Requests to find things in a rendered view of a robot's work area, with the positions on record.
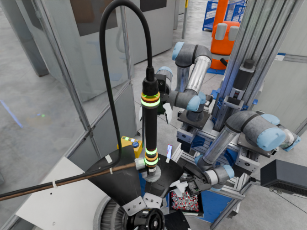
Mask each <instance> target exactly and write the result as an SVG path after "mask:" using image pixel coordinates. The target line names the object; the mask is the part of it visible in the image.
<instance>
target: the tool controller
mask: <svg viewBox="0 0 307 230"><path fill-rule="evenodd" d="M260 185H261V186H263V187H266V188H269V191H270V192H274V190H277V193H278V194H282V192H284V193H287V194H291V195H294V196H297V197H301V198H304V199H307V167H306V166H302V165H298V164H294V163H290V162H285V161H282V160H278V159H275V160H273V161H272V162H270V163H269V164H267V165H265V166H264V167H262V168H261V169H260Z"/></svg>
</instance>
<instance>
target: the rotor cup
mask: <svg viewBox="0 0 307 230"><path fill-rule="evenodd" d="M143 211H145V212H148V213H143ZM155 221H157V223H158V224H157V226H156V227H155V226H154V222H155ZM137 225H138V230H164V228H165V219H164V214H163V212H162V211H161V210H160V209H158V208H151V207H146V208H144V209H142V210H141V211H139V212H137V213H135V214H134V215H132V216H128V214H127V213H126V216H125V219H124V230H133V229H134V228H135V227H136V226H137Z"/></svg>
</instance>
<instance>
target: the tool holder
mask: <svg viewBox="0 0 307 230"><path fill-rule="evenodd" d="M142 159H143V157H142V158H138V159H135V163H136V169H137V170H138V173H141V174H142V177H143V178H144V179H145V180H146V181H147V182H151V183H152V182H156V181H158V179H159V178H160V176H161V170H160V168H159V166H157V165H156V174H155V175H153V176H149V175H148V173H147V165H146V163H145V160H144V163H141V164H139V163H138V161H139V160H142Z"/></svg>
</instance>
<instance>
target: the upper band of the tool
mask: <svg viewBox="0 0 307 230"><path fill-rule="evenodd" d="M141 97H142V98H143V99H144V100H147V101H154V100H157V99H158V98H159V97H160V93H159V92H158V93H157V94H156V95H155V96H146V95H144V94H143V93H141Z"/></svg>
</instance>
